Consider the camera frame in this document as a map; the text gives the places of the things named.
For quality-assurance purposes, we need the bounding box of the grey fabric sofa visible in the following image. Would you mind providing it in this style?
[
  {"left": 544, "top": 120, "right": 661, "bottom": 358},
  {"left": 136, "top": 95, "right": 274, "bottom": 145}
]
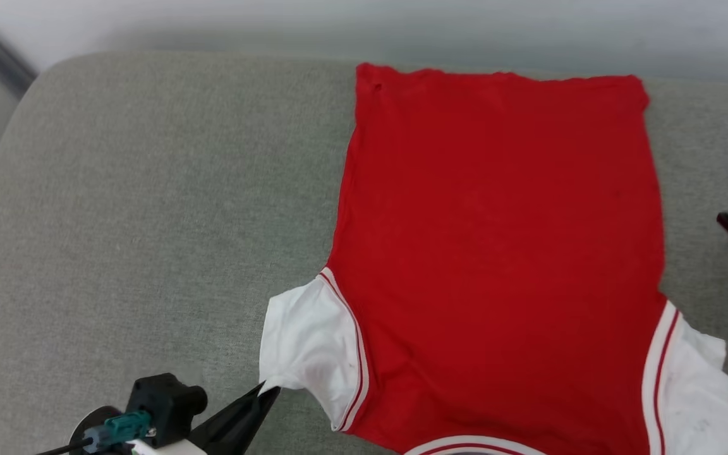
[{"left": 0, "top": 51, "right": 728, "bottom": 455}]

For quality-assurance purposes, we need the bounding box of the red shirt with white sleeves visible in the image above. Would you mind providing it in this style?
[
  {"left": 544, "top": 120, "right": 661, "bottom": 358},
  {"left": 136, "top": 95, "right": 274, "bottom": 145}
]
[{"left": 258, "top": 62, "right": 728, "bottom": 455}]

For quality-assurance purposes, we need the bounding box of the black cable with teal connector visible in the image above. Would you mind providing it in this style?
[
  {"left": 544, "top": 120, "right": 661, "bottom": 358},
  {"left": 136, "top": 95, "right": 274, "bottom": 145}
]
[{"left": 35, "top": 410, "right": 154, "bottom": 455}]

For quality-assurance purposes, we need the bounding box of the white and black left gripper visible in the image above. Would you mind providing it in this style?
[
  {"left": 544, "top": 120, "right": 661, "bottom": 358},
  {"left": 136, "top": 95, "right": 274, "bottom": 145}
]
[{"left": 127, "top": 383, "right": 282, "bottom": 455}]

